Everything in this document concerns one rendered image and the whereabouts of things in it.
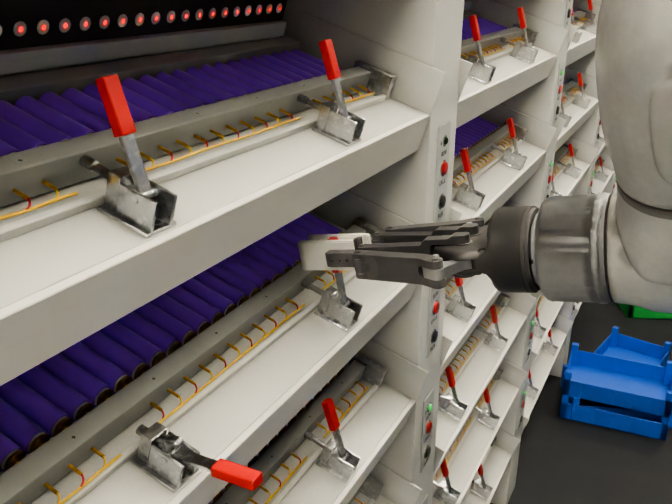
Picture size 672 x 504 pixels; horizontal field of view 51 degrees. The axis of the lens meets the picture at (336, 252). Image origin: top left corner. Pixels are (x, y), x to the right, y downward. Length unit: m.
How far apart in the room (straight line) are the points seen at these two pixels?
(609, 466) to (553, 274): 1.61
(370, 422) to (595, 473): 1.29
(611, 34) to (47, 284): 0.35
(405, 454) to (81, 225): 0.68
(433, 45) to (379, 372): 0.42
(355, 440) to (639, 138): 0.53
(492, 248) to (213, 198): 0.24
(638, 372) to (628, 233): 1.89
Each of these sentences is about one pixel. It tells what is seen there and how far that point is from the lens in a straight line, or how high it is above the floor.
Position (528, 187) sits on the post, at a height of 0.85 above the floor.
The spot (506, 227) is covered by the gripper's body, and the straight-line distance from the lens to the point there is 0.60.
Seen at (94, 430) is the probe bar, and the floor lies 0.98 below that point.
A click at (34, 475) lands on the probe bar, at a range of 0.50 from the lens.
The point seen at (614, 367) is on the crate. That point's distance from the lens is 2.43.
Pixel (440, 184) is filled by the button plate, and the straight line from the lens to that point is 0.87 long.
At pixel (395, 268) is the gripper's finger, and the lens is 0.61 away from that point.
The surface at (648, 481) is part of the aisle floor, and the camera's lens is 2.15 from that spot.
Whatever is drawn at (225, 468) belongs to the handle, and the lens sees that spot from 0.50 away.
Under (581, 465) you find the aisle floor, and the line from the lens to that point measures 2.14.
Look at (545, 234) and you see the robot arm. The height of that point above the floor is 1.08.
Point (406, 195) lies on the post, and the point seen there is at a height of 1.02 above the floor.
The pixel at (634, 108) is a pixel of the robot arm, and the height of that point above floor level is 1.20.
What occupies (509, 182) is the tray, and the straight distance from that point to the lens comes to 1.26.
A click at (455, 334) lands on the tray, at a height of 0.74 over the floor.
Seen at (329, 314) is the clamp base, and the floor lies 0.95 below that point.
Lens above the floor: 1.27
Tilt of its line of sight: 22 degrees down
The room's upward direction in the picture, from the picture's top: straight up
